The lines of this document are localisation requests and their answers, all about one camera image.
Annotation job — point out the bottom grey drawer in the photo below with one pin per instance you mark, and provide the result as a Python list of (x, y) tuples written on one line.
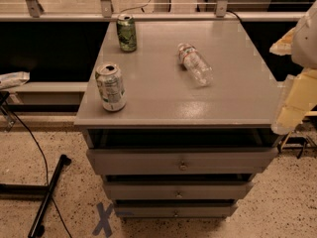
[(195, 210)]

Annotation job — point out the grey drawer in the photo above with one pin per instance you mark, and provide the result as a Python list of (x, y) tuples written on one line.
[(180, 161), (195, 210), (174, 190)]

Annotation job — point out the middle grey drawer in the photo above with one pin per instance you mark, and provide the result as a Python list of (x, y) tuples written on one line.
[(174, 190)]

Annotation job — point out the top grey drawer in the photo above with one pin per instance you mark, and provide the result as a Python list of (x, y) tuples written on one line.
[(180, 161)]

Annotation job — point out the grey drawer cabinet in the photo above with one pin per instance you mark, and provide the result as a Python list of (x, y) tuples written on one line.
[(166, 109)]

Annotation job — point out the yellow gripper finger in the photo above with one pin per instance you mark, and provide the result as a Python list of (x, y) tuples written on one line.
[(297, 98), (283, 46)]

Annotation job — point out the clear plastic water bottle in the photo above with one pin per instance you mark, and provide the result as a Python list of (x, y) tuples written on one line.
[(196, 65)]

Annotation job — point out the black metal stand base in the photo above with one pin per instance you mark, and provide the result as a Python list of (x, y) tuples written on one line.
[(43, 193)]

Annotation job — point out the white green soda can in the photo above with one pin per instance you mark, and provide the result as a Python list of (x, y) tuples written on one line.
[(111, 88)]

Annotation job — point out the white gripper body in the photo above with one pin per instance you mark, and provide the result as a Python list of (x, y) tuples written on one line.
[(305, 40)]

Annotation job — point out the metal railing with posts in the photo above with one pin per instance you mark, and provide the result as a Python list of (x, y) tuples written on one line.
[(109, 10)]

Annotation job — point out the dark green soda can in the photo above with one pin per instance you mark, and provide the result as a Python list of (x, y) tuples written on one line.
[(126, 32)]

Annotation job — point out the wooden yellow frame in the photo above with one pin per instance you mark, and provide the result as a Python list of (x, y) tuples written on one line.
[(302, 140)]

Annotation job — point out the blue tape cross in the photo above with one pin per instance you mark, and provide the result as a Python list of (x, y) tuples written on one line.
[(103, 223)]

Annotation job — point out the crumpled plastic bag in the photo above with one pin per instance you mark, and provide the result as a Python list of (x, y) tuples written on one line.
[(13, 79)]

